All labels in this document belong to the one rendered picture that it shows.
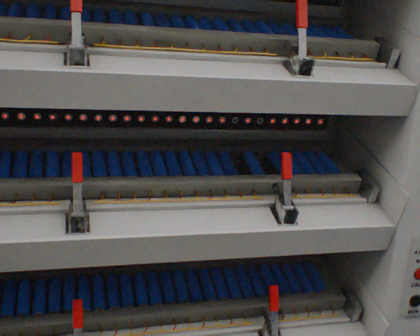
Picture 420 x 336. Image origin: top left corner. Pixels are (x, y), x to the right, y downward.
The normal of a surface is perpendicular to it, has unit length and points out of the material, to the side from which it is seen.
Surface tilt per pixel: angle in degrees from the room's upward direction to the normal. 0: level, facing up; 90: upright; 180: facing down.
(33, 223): 19
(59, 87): 109
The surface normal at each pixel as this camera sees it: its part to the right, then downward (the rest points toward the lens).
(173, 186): 0.22, 0.55
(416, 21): -0.96, 0.00
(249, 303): 0.14, -0.84
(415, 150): 0.26, 0.25
